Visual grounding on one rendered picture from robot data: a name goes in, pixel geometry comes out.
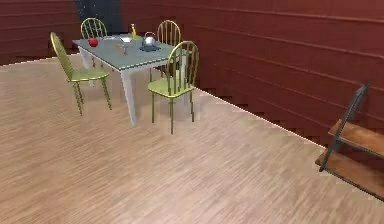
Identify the green spindle-back chair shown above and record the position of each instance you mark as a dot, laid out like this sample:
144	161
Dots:
169	32
83	75
93	28
171	87

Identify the white table with grey top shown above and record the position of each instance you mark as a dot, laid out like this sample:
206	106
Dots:
140	58

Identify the silver kettle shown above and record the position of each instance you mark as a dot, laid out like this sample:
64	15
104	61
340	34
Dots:
149	41

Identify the small brown cup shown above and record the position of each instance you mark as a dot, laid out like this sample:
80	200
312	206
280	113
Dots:
124	48

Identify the white bowl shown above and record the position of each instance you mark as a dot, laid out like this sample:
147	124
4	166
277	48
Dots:
126	39

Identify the yellow bottle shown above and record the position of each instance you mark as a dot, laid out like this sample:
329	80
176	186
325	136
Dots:
133	32

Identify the red apple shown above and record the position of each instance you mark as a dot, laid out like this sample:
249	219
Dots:
93	42

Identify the dark window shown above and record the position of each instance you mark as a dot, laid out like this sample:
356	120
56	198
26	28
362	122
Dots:
98	11

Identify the wooden shelf with black frame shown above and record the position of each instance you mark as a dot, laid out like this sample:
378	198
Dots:
358	140

